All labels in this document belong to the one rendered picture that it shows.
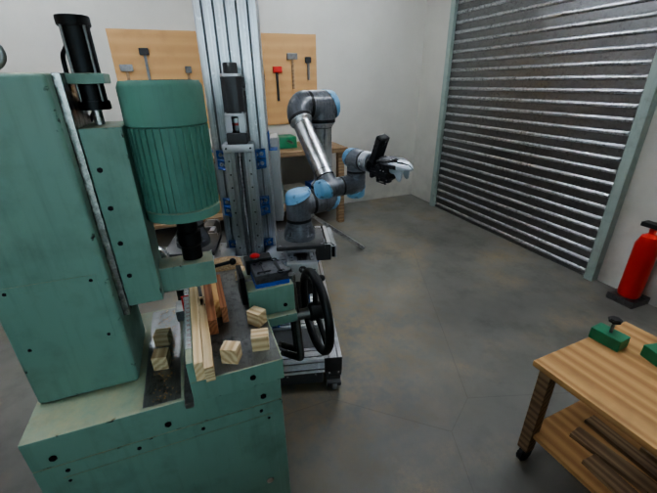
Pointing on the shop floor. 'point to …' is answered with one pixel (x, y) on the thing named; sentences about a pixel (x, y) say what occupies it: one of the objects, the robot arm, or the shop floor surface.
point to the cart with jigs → (600, 409)
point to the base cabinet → (188, 460)
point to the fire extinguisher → (637, 270)
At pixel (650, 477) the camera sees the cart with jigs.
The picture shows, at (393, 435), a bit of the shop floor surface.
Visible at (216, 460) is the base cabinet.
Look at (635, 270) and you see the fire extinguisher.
